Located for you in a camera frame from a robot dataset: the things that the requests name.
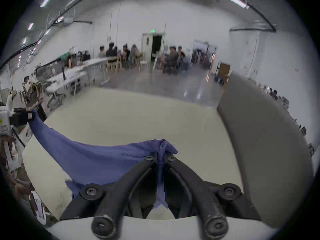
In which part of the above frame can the wooden chair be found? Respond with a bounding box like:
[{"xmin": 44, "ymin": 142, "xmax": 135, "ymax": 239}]
[{"xmin": 105, "ymin": 56, "xmax": 122, "ymax": 74}]

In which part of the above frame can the wooden board cart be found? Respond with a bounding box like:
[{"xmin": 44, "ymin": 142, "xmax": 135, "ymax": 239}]
[{"xmin": 214, "ymin": 62, "xmax": 231, "ymax": 85}]

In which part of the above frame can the row of white tables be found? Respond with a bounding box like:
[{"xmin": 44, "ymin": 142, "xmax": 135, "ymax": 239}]
[{"xmin": 34, "ymin": 56, "xmax": 118, "ymax": 104}]

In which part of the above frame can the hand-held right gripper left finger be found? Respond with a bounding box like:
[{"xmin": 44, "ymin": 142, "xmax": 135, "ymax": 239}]
[{"xmin": 59, "ymin": 155, "xmax": 159, "ymax": 240}]

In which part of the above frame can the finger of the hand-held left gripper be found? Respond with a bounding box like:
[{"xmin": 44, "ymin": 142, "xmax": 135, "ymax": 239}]
[{"xmin": 9, "ymin": 109, "xmax": 35, "ymax": 127}]

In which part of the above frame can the blue garment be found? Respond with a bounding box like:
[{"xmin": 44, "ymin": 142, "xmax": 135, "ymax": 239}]
[{"xmin": 28, "ymin": 110, "xmax": 179, "ymax": 209}]

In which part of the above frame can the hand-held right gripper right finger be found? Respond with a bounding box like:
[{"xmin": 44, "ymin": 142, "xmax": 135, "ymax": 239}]
[{"xmin": 164, "ymin": 154, "xmax": 261, "ymax": 240}]

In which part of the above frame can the group of people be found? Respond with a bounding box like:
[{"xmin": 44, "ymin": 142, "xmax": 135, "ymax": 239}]
[
  {"xmin": 97, "ymin": 42, "xmax": 143, "ymax": 70},
  {"xmin": 159, "ymin": 45, "xmax": 187, "ymax": 74}
]

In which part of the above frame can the white doorway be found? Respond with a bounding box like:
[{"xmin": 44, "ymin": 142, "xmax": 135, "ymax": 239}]
[{"xmin": 141, "ymin": 32, "xmax": 166, "ymax": 62}]

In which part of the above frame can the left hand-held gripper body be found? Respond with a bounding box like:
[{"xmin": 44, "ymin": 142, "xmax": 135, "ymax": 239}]
[{"xmin": 0, "ymin": 105, "xmax": 13, "ymax": 135}]

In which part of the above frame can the bed with beige sheet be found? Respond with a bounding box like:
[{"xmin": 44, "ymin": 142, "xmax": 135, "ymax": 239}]
[{"xmin": 22, "ymin": 86, "xmax": 250, "ymax": 221}]

